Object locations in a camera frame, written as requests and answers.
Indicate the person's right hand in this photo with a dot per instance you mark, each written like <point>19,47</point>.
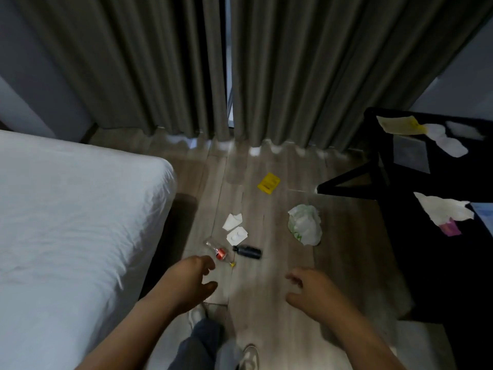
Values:
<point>319,292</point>

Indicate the person's left hand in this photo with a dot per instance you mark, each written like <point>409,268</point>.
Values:
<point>181,283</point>

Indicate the person's left thumb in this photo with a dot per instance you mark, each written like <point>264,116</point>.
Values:
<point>206,292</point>

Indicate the person's right thumb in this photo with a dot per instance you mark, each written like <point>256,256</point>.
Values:
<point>295,300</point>

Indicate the person's right forearm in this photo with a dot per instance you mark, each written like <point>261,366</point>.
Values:
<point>362,342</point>

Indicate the person's left forearm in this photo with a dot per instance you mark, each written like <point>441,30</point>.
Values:
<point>127,339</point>

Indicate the person's white left shoe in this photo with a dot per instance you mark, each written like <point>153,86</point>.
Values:
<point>197,315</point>

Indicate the person's white shoe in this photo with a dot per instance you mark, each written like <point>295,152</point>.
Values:
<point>249,359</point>
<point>197,315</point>

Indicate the clear bottle with red label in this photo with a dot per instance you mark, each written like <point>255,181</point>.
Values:
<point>217,250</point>

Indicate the person's blue jeans leg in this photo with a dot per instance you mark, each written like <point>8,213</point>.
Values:
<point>200,348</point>

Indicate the small black bottle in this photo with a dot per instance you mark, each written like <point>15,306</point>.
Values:
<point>248,251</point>

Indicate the white tissue with lump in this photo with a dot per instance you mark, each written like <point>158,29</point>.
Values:
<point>237,236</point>

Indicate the person's white right shoe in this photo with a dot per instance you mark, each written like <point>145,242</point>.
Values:
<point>249,359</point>

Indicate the folded white tissue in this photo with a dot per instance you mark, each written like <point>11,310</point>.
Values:
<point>232,221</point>

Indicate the crumpled white plastic bag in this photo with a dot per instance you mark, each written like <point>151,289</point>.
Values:
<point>306,225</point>

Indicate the yellow flat packet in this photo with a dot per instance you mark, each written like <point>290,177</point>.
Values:
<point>269,183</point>

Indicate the black table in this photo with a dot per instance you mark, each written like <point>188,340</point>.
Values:
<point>431,265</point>

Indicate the bed with white sheet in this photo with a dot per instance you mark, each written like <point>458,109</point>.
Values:
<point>65,235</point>

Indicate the pink wrapper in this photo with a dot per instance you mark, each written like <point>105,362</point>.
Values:
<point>450,228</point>

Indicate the large crumpled white paper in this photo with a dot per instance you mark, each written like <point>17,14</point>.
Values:
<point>441,208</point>

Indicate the yellow paper sheet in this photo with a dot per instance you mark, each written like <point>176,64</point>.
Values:
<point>400,125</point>

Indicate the light blue paper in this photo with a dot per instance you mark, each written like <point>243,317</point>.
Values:
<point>484,217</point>

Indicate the long white tissue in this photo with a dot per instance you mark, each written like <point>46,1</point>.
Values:
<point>448,142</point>

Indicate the small white tissue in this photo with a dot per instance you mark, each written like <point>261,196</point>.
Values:
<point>464,130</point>

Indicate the window pane strip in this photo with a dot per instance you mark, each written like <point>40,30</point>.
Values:
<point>228,53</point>

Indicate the grey curtain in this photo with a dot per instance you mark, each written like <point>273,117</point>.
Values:
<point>327,61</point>
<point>134,61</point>

